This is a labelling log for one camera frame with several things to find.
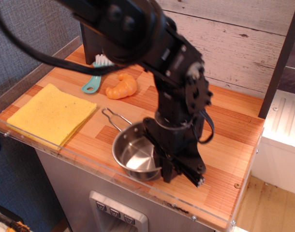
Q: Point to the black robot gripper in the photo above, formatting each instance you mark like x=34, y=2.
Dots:
x=175, y=150

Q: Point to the small stainless steel pot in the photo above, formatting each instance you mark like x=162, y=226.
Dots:
x=132, y=150

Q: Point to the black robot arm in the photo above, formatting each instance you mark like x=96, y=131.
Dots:
x=138, y=32

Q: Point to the silver ice dispenser panel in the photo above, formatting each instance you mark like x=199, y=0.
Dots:
x=113, y=216

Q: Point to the grey toy fridge cabinet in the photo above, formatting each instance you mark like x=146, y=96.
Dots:
x=72, y=186

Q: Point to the orange plastic toy croissant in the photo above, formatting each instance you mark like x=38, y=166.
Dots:
x=126, y=87

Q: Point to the teal plastic dish brush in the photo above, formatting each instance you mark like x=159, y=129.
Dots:
x=94, y=83

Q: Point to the clear acrylic table guard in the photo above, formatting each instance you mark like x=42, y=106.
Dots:
x=227, y=157

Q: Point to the white toy sink unit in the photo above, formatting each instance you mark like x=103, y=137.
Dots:
x=274, y=160

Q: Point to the folded yellow cloth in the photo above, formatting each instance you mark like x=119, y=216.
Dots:
x=51, y=117

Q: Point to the orange object bottom left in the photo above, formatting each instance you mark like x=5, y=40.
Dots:
x=13, y=225

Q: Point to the dark right shelf post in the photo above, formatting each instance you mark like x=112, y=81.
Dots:
x=281, y=63

